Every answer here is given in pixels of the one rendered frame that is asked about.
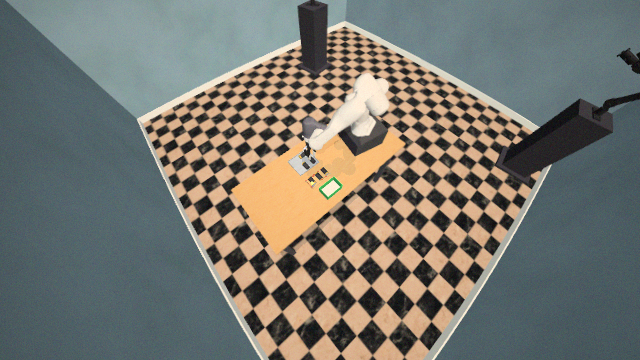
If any green box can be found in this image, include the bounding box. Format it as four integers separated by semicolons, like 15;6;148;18
319;176;343;200

